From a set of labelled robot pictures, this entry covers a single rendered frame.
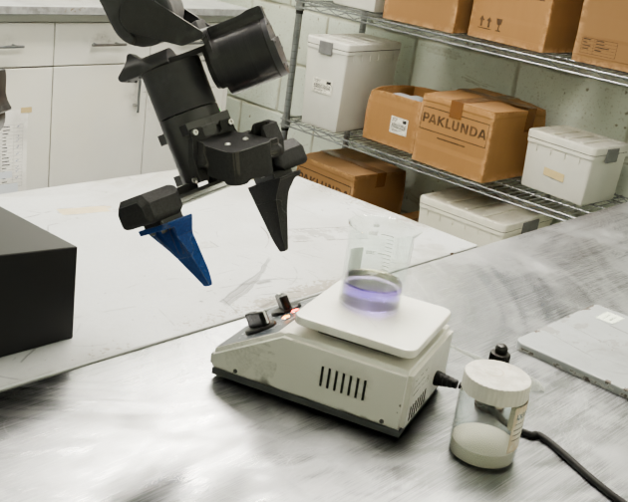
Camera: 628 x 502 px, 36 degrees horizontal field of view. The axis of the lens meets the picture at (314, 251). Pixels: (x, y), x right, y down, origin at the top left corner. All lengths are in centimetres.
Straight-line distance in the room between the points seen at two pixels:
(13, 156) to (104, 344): 249
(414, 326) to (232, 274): 36
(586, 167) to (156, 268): 206
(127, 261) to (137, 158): 258
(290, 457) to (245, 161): 26
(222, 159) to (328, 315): 17
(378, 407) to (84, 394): 26
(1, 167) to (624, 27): 203
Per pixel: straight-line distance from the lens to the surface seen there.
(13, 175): 348
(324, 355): 88
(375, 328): 89
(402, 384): 86
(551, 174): 314
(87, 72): 355
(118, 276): 116
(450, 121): 319
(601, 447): 97
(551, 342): 114
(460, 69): 367
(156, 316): 107
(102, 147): 367
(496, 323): 118
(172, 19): 89
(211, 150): 86
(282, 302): 98
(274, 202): 94
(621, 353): 116
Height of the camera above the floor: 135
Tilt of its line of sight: 20 degrees down
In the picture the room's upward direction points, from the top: 8 degrees clockwise
